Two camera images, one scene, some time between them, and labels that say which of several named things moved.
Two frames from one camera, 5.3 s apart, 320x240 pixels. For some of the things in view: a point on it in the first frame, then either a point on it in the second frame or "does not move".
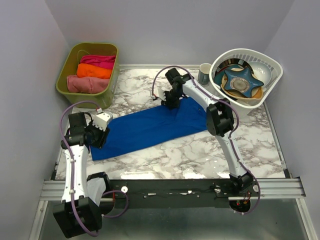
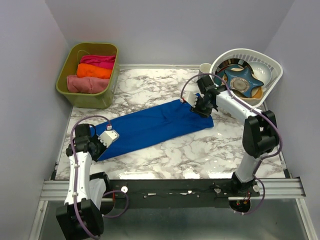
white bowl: x=261 y=72 does not move
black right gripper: x=171 y=105 -> x=197 y=109
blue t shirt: x=160 y=123 does not move
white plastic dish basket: x=246 y=108 does not move
